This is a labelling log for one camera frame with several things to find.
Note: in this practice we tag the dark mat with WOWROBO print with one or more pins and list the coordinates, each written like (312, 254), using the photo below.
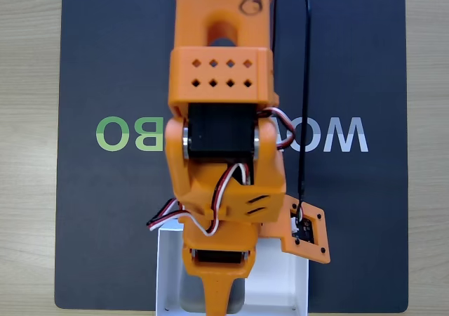
(105, 207)

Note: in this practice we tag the white cardboard box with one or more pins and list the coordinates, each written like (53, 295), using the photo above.
(273, 288)

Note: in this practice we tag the grey square usb charger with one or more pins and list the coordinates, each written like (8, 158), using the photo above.
(191, 295)

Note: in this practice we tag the orange camera mount with board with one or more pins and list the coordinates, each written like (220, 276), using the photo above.
(308, 228)

